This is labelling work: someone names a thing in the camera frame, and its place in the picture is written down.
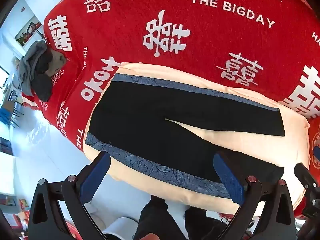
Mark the framed wall picture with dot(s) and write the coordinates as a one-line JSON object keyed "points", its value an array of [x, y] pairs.
{"points": [[26, 33]]}

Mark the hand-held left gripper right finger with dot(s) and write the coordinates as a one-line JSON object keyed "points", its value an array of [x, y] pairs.
{"points": [[230, 180]]}

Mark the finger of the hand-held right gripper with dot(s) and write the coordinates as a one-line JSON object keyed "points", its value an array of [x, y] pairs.
{"points": [[306, 177]]}

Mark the white cylindrical bin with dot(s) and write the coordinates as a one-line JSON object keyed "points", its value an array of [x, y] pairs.
{"points": [[120, 227]]}

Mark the blue chair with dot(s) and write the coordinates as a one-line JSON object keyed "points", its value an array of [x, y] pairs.
{"points": [[11, 115]]}

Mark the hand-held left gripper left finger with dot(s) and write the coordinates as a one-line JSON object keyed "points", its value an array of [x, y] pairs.
{"points": [[96, 177]]}

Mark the cream cushion with blue bands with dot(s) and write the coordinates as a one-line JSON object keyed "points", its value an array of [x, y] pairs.
{"points": [[295, 140]]}

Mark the person's dark-clothed legs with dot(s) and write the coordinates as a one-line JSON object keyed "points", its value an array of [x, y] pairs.
{"points": [[155, 217]]}

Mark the light grey garment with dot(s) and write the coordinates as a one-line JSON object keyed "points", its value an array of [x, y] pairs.
{"points": [[31, 62]]}

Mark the black pants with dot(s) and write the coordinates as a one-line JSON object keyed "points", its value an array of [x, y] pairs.
{"points": [[140, 120]]}

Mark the dark grey garment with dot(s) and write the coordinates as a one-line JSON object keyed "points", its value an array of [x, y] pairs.
{"points": [[47, 62]]}

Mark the red printed blanket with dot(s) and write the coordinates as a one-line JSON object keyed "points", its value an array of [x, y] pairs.
{"points": [[225, 37]]}

